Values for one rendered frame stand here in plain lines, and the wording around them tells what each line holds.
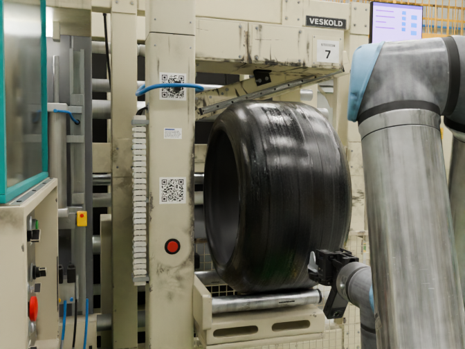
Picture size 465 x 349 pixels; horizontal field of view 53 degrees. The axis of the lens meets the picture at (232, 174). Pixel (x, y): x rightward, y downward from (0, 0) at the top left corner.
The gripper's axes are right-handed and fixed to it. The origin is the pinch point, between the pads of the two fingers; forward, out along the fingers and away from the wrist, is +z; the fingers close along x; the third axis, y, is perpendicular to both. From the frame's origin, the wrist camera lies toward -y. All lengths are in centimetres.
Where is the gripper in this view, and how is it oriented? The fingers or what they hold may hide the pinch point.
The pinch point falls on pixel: (312, 268)
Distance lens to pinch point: 129.8
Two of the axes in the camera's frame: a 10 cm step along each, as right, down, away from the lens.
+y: 0.1, -10.0, -0.5
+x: -9.6, 0.1, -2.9
